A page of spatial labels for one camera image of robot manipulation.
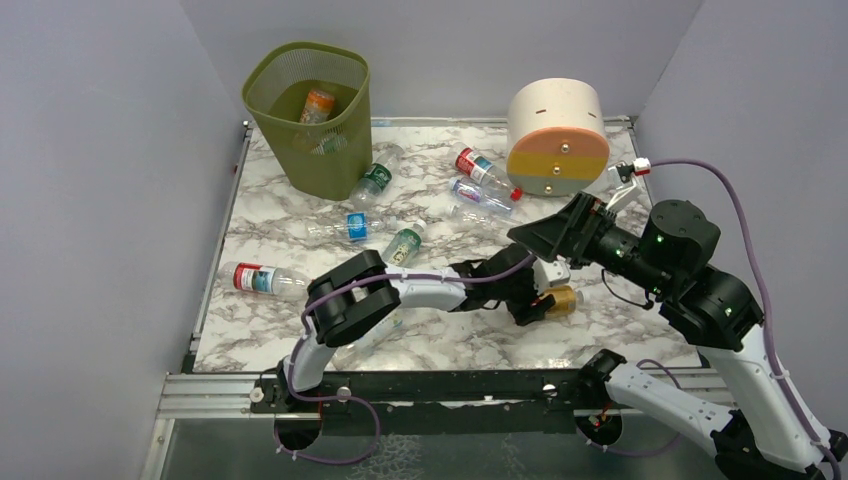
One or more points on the green plastic waste bin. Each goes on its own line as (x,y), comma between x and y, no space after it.
(274,94)

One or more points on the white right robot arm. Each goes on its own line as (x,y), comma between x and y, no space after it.
(764,436)

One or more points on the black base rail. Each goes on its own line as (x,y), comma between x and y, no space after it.
(347,403)

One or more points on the clear bottle dark green label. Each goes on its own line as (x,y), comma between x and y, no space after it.
(376,179)

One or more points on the orange plastic bottle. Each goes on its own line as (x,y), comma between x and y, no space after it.
(318,107)

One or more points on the clear bottle blue purple label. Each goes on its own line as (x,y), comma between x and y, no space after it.
(465,190)

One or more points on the cream cylinder with coloured face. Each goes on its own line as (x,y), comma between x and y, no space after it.
(556,140)

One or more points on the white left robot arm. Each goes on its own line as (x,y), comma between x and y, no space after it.
(350,300)

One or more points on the green tea bottle white cap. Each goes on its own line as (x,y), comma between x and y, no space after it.
(405,245)

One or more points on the clear bottle light blue label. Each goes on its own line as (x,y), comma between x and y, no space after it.
(348,355)

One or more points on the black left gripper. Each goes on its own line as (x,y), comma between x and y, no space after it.
(520,285)

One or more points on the clear bottle blue band label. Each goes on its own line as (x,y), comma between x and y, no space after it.
(353,227)

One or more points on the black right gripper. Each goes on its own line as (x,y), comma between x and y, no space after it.
(584,234)

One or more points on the red gold label bottle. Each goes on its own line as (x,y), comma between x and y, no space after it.
(567,300)

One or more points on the clear bottle blue green label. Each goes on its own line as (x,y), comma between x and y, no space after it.
(320,142)

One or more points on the clear bottle red blue label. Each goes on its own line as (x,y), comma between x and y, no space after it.
(260,279)

